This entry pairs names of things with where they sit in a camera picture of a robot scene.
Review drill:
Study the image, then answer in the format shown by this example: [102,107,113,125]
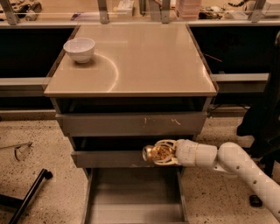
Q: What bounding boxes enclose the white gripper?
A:
[154,139,198,166]

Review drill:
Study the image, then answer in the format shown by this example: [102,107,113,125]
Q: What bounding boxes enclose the crushed orange can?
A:
[143,145,173,163]

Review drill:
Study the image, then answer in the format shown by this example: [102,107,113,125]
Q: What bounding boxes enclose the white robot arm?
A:
[151,139,280,221]

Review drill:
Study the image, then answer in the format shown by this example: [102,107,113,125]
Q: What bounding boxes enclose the grey drawer cabinet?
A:
[43,23,219,224]

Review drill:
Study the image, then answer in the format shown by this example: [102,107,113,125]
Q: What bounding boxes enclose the grey bottom drawer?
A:
[81,167,189,224]

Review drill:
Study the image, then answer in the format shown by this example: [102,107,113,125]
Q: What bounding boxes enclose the grey drawer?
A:
[70,135,197,169]
[52,97,211,137]
[81,167,189,224]

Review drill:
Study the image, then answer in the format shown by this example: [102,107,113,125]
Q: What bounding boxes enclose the grey middle drawer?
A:
[70,135,197,169]

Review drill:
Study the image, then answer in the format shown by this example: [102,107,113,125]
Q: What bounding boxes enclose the grey top drawer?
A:
[52,97,211,137]

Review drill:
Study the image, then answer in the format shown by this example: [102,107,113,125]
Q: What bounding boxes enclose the black office chair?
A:
[237,32,280,178]

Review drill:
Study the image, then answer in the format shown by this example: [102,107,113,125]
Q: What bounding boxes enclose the white ceramic bowl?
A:
[63,38,95,63]

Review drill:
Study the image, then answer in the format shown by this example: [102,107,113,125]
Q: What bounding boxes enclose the pink stacked boxes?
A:
[175,0,202,20]

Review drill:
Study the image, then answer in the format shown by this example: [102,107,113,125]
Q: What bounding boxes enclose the black chair leg left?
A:
[0,169,53,224]

